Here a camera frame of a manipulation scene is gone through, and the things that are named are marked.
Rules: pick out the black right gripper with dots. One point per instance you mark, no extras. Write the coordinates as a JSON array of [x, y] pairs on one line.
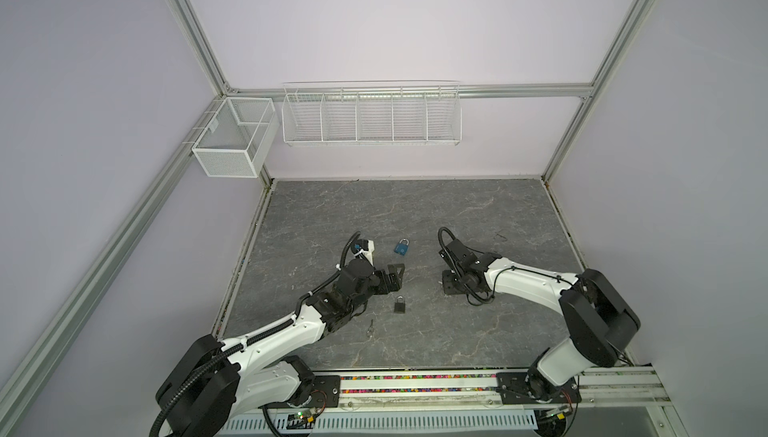
[[446, 285]]

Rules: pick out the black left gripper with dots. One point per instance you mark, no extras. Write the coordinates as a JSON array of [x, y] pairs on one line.
[[385, 288]]

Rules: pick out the blue padlock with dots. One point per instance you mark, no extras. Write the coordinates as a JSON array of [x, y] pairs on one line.
[[402, 247]]

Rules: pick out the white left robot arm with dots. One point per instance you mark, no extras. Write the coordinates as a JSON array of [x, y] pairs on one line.
[[216, 380]]

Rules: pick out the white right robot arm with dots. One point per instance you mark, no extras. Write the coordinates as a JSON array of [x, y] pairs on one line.
[[599, 321]]

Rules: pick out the white mesh box basket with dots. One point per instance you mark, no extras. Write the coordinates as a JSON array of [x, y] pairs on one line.
[[237, 138]]

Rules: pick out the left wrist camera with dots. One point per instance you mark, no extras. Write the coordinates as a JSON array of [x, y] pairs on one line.
[[364, 249]]

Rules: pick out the white slotted cable duct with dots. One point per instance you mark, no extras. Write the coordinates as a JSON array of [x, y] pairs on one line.
[[397, 423]]

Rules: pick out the white wire shelf basket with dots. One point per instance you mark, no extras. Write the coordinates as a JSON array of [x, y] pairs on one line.
[[370, 113]]

